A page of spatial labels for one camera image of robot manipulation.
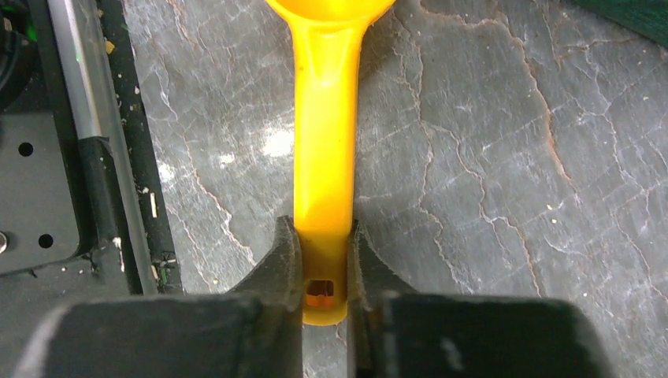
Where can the green cat litter bag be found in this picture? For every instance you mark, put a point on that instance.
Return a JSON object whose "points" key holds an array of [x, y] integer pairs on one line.
{"points": [[644, 17]]}

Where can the yellow plastic scoop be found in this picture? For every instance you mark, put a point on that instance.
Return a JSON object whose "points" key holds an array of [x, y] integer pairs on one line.
{"points": [[327, 43]]}

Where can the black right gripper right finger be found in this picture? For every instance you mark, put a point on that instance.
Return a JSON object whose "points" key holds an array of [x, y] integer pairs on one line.
{"points": [[395, 330]]}

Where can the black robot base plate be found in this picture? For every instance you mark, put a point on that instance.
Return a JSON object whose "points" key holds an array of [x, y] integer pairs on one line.
{"points": [[78, 222]]}

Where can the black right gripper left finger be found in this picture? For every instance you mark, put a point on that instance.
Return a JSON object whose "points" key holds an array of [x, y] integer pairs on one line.
{"points": [[252, 330]]}

